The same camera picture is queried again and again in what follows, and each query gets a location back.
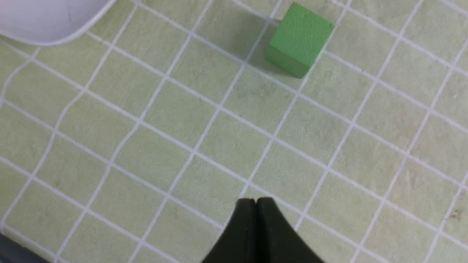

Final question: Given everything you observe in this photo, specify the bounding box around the green checkered tablecloth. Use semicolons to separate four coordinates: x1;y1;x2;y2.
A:
0;0;468;263

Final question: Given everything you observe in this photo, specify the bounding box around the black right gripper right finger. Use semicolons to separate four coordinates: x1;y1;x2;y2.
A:
256;197;323;263

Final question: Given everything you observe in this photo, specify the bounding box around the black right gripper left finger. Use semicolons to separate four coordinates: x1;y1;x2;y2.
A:
202;198;256;263

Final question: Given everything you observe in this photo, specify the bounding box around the green cube block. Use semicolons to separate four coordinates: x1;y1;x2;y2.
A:
265;2;335;79

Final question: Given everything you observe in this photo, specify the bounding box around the white square plate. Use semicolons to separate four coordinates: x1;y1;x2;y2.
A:
0;0;115;46

